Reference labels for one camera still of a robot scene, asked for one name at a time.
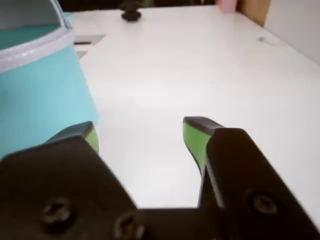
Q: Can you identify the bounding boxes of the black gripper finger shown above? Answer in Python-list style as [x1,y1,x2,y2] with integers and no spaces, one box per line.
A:
[182,115,320,240]
[0,120,146,240]

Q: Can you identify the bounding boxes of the brown wooden panel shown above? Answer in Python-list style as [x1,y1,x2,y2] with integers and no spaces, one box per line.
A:
[236,0,272,27]

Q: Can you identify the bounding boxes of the teal whale-shaped trash bin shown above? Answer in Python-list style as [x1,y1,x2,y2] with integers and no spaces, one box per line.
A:
[0,0,101,161]

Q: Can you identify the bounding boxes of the pink object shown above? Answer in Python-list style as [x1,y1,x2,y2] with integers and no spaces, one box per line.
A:
[216,0,237,14]

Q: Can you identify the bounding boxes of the black spiky object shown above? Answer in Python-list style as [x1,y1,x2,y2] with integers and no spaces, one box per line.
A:
[118,0,145,22]

